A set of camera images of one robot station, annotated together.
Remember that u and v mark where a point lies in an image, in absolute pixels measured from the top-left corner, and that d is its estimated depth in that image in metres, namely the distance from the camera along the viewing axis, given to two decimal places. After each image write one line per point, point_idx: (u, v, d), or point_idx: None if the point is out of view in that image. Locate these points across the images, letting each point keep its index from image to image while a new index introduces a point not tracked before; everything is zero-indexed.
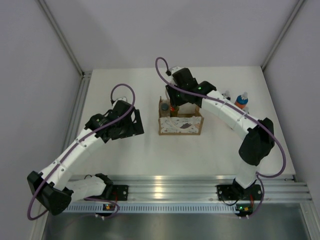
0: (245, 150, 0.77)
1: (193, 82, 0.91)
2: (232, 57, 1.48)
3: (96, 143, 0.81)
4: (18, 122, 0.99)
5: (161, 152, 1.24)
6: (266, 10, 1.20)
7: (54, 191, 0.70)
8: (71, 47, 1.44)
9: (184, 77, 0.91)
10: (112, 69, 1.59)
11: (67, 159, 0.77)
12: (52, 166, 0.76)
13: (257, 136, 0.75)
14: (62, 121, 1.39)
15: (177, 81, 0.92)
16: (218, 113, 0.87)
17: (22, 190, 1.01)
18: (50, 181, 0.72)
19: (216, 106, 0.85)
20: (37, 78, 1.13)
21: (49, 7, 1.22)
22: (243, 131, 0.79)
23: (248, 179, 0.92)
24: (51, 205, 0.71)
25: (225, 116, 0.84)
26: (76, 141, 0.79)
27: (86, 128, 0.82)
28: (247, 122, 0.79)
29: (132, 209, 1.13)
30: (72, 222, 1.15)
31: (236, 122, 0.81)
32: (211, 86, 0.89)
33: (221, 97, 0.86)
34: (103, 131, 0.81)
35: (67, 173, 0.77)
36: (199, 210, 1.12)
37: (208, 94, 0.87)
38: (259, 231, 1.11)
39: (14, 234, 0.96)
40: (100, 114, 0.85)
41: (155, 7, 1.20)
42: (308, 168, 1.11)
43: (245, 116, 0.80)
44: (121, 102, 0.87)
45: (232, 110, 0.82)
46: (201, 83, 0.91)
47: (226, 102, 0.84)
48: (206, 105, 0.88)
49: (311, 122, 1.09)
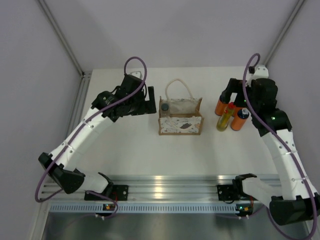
0: (277, 206, 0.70)
1: (272, 105, 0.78)
2: (228, 64, 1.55)
3: (104, 122, 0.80)
4: (18, 122, 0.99)
5: (160, 152, 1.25)
6: (267, 10, 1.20)
7: (63, 172, 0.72)
8: (70, 46, 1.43)
9: (268, 94, 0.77)
10: (112, 69, 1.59)
11: (75, 140, 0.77)
12: (61, 147, 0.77)
13: (302, 208, 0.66)
14: (63, 122, 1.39)
15: (256, 94, 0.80)
16: (274, 156, 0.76)
17: (21, 191, 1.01)
18: (59, 163, 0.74)
19: (278, 149, 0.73)
20: (37, 78, 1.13)
21: (49, 7, 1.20)
22: (290, 193, 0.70)
23: (252, 192, 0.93)
24: (63, 185, 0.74)
25: (280, 164, 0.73)
26: (83, 121, 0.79)
27: (92, 108, 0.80)
28: (301, 187, 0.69)
29: (132, 209, 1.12)
30: (71, 223, 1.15)
31: (288, 179, 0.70)
32: (287, 123, 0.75)
33: (290, 143, 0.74)
34: (110, 110, 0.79)
35: (77, 154, 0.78)
36: (199, 210, 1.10)
37: (278, 131, 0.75)
38: (259, 231, 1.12)
39: (15, 235, 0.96)
40: (107, 92, 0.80)
41: (156, 6, 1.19)
42: (308, 169, 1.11)
43: (303, 180, 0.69)
44: (129, 78, 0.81)
45: (293, 165, 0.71)
46: (278, 112, 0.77)
47: (292, 152, 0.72)
48: (268, 141, 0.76)
49: (313, 123, 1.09)
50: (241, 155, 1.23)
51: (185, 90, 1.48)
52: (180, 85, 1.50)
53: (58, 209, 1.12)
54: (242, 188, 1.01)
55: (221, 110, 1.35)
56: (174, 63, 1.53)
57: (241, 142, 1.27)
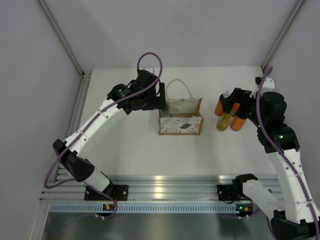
0: (279, 223, 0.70)
1: (280, 121, 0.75)
2: (228, 64, 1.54)
3: (119, 113, 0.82)
4: (18, 122, 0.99)
5: (160, 151, 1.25)
6: (266, 10, 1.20)
7: (77, 159, 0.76)
8: (70, 46, 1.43)
9: (277, 112, 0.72)
10: (112, 69, 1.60)
11: (89, 129, 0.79)
12: (76, 135, 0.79)
13: (305, 232, 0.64)
14: (63, 122, 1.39)
15: (263, 109, 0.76)
16: (280, 176, 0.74)
17: (22, 191, 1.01)
18: (73, 150, 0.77)
19: (284, 170, 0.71)
20: (37, 78, 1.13)
21: (48, 7, 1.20)
22: (294, 216, 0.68)
23: (252, 196, 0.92)
24: (75, 171, 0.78)
25: (285, 186, 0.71)
26: (98, 111, 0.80)
27: (108, 99, 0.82)
28: (306, 211, 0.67)
29: (132, 209, 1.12)
30: (71, 223, 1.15)
31: (293, 202, 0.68)
32: (295, 141, 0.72)
33: (297, 165, 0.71)
34: (125, 102, 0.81)
35: (89, 143, 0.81)
36: (199, 210, 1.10)
37: (285, 151, 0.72)
38: (260, 231, 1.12)
39: (15, 234, 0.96)
40: (122, 84, 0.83)
41: (155, 6, 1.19)
42: (308, 169, 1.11)
43: (308, 204, 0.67)
44: (144, 72, 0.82)
45: (299, 188, 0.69)
46: (286, 128, 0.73)
47: (299, 175, 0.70)
48: (274, 160, 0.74)
49: (313, 123, 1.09)
50: (241, 156, 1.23)
51: (185, 90, 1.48)
52: (180, 85, 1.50)
53: (58, 209, 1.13)
54: (243, 192, 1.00)
55: (221, 110, 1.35)
56: (174, 63, 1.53)
57: (242, 142, 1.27)
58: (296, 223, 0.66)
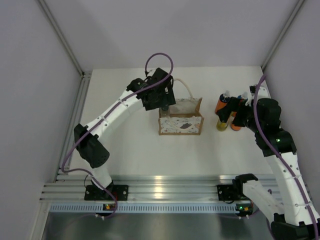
0: (279, 227, 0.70)
1: (275, 125, 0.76)
2: (228, 64, 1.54)
3: (137, 103, 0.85)
4: (17, 121, 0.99)
5: (160, 151, 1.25)
6: (267, 10, 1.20)
7: (98, 142, 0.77)
8: (70, 46, 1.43)
9: (272, 116, 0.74)
10: (112, 69, 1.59)
11: (110, 115, 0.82)
12: (96, 120, 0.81)
13: (304, 234, 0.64)
14: (63, 122, 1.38)
15: (260, 113, 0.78)
16: (278, 179, 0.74)
17: (22, 191, 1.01)
18: (94, 134, 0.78)
19: (282, 173, 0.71)
20: (37, 78, 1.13)
21: (48, 6, 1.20)
22: (293, 219, 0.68)
23: (252, 197, 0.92)
24: (94, 155, 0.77)
25: (283, 189, 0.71)
26: (119, 100, 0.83)
27: (127, 90, 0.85)
28: (304, 213, 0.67)
29: (132, 209, 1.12)
30: (73, 222, 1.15)
31: (292, 205, 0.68)
32: (291, 145, 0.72)
33: (294, 168, 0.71)
34: (143, 93, 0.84)
35: (109, 129, 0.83)
36: (199, 210, 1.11)
37: (282, 153, 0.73)
38: (260, 230, 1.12)
39: (15, 234, 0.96)
40: (140, 79, 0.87)
41: (155, 6, 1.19)
42: (308, 169, 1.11)
43: (307, 206, 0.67)
44: (159, 70, 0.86)
45: (297, 190, 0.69)
46: (282, 132, 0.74)
47: (297, 177, 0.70)
48: (272, 163, 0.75)
49: (313, 123, 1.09)
50: (241, 156, 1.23)
51: (185, 90, 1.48)
52: (180, 85, 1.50)
53: (58, 209, 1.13)
54: (243, 192, 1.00)
55: None
56: (174, 63, 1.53)
57: (242, 142, 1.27)
58: (295, 226, 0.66)
